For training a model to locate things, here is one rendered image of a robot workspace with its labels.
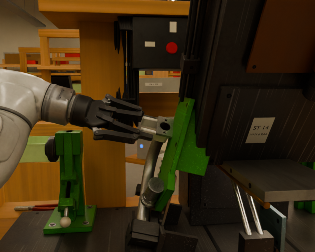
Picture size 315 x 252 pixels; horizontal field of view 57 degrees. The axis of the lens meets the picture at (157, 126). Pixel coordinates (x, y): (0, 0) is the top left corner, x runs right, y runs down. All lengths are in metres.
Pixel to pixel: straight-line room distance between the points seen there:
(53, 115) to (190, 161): 0.32
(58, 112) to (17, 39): 10.80
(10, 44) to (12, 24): 0.69
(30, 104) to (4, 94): 0.05
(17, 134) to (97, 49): 0.45
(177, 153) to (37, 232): 0.47
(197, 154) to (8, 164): 0.38
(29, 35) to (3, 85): 10.66
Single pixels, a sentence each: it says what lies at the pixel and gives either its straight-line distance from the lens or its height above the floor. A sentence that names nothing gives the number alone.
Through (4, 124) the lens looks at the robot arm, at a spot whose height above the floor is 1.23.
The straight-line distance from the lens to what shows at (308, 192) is 0.55.
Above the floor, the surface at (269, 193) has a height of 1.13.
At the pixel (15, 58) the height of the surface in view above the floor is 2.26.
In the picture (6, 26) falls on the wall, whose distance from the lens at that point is 11.65.
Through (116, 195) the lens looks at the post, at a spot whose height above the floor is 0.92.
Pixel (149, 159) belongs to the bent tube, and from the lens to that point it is 0.78.
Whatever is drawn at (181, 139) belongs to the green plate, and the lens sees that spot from 0.62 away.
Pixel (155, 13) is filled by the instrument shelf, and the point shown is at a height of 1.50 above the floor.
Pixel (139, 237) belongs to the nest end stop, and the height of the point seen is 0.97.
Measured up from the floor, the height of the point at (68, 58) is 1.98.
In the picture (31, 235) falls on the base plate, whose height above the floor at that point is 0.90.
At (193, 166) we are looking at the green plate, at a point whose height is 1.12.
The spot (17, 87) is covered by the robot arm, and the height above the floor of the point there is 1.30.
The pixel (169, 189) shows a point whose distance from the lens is 0.62.
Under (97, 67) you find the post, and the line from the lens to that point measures 0.98.
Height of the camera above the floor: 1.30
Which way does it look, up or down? 8 degrees down
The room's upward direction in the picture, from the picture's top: straight up
